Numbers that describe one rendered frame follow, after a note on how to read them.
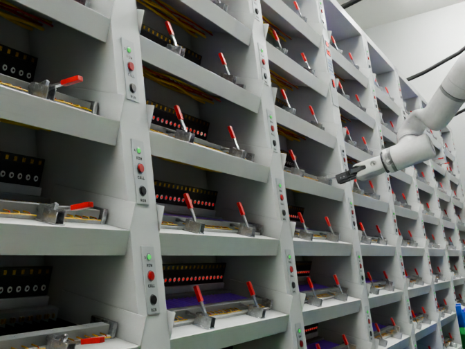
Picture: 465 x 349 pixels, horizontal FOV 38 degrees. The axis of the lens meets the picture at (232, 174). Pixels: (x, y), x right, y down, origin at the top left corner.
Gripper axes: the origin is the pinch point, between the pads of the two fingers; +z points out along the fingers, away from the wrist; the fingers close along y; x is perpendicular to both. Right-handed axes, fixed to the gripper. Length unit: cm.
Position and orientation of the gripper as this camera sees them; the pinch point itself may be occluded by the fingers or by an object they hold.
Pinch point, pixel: (342, 178)
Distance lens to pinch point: 235.0
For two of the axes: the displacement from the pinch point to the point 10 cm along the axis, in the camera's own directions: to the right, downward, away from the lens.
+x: -2.7, -9.3, 2.4
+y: 4.4, 1.1, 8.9
